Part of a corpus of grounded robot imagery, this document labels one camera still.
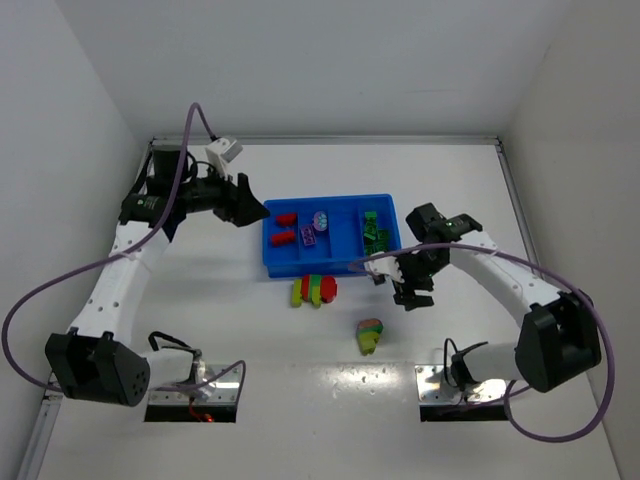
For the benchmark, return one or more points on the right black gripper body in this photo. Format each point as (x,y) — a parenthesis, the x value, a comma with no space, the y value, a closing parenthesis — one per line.
(413,284)

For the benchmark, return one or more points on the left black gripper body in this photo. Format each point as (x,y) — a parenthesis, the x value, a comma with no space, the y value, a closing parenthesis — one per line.
(232,198)

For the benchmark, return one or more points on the red lego brick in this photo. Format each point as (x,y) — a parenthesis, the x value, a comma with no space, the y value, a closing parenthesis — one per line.
(283,238)

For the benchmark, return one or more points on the green square lego brick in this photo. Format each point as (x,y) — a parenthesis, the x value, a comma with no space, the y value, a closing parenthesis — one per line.
(370,231)

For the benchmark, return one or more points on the purple lego plate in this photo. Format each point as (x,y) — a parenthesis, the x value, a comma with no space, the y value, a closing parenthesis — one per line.
(307,234)

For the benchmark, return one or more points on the purple paw print lego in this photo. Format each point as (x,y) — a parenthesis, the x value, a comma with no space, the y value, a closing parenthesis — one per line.
(320,221)

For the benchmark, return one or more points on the striped red green lego stack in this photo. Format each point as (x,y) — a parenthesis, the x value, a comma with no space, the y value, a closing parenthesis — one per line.
(315,289)

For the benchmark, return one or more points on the red lego piece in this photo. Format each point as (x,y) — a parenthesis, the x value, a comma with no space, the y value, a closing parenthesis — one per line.
(286,220)

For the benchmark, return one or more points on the green lego cluster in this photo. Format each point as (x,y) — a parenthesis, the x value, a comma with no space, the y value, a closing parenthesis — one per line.
(372,247)

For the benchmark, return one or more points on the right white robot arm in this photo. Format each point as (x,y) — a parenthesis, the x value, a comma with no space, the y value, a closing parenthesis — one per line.
(558,336)

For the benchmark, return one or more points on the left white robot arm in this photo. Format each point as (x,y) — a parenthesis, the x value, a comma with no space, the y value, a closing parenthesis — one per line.
(93,360)

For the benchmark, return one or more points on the blue divided plastic bin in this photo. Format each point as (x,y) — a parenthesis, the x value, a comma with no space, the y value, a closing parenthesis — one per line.
(335,249)

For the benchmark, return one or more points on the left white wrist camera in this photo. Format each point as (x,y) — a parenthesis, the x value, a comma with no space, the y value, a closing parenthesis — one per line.
(220,153)

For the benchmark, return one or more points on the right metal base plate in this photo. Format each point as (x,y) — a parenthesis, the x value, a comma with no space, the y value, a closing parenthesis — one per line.
(439,402)

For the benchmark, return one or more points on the metal base plate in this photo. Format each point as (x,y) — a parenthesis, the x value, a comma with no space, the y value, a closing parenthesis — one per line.
(215,402)
(439,402)

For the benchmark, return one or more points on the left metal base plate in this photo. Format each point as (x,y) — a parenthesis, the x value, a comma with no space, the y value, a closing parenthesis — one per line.
(215,402)

